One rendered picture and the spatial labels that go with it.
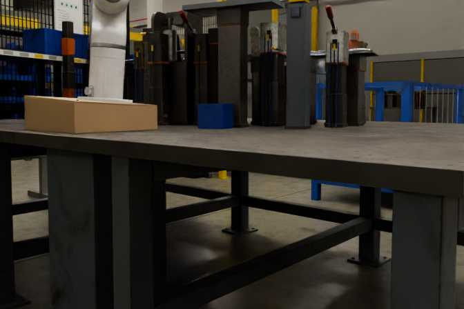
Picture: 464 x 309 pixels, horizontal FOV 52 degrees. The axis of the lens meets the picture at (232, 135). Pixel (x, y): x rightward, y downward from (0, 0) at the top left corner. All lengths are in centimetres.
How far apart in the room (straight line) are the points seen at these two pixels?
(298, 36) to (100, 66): 69
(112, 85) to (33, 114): 28
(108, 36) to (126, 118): 29
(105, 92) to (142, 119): 16
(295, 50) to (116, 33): 62
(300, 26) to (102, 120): 75
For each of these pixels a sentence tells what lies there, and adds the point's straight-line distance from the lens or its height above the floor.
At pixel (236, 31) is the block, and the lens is 182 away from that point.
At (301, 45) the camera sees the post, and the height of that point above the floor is 99.
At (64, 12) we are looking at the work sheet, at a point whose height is 131.
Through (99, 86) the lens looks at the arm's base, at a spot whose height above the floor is 85.
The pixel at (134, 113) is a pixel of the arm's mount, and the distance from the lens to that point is 165.
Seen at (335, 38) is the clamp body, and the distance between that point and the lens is 186.
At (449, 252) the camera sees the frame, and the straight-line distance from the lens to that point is 85.
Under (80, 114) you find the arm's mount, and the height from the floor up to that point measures 76.
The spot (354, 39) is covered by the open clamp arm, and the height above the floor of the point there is 107.
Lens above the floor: 79
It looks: 4 degrees down
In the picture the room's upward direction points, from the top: straight up
